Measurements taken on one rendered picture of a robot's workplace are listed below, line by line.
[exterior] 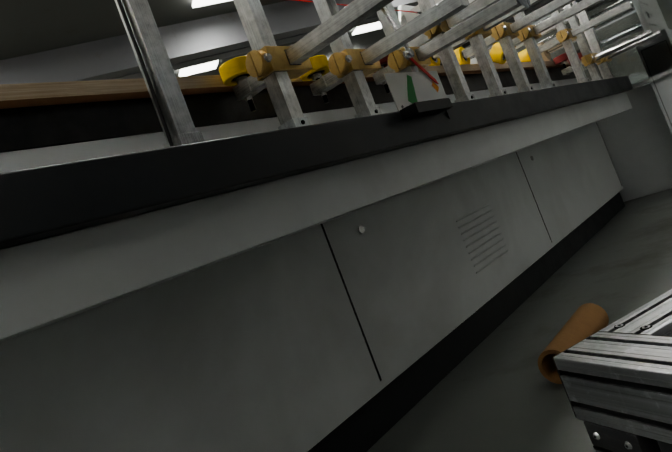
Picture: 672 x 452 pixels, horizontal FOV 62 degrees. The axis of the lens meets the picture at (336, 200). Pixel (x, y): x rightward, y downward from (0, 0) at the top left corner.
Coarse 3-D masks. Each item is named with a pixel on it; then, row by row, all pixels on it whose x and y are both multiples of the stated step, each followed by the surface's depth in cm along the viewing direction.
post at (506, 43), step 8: (504, 40) 203; (504, 48) 204; (512, 48) 202; (512, 56) 203; (512, 64) 203; (520, 64) 203; (512, 72) 204; (520, 72) 202; (520, 80) 202; (520, 88) 203
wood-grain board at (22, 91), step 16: (464, 64) 214; (496, 64) 237; (528, 64) 265; (560, 64) 301; (96, 80) 100; (112, 80) 103; (128, 80) 105; (192, 80) 116; (208, 80) 119; (368, 80) 168; (0, 96) 87; (16, 96) 89; (32, 96) 91; (48, 96) 93; (64, 96) 95; (80, 96) 97; (96, 96) 100; (112, 96) 103; (128, 96) 106; (144, 96) 109
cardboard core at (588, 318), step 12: (576, 312) 143; (588, 312) 141; (600, 312) 142; (576, 324) 135; (588, 324) 136; (600, 324) 139; (564, 336) 129; (576, 336) 129; (588, 336) 132; (552, 348) 124; (564, 348) 124; (540, 360) 126; (552, 360) 130; (552, 372) 127
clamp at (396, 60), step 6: (402, 48) 144; (414, 48) 148; (390, 54) 144; (396, 54) 143; (402, 54) 142; (414, 54) 147; (390, 60) 145; (396, 60) 144; (402, 60) 143; (408, 60) 144; (420, 60) 148; (426, 60) 151; (390, 66) 145; (396, 66) 144; (402, 66) 143; (408, 66) 145; (426, 66) 153; (396, 72) 147
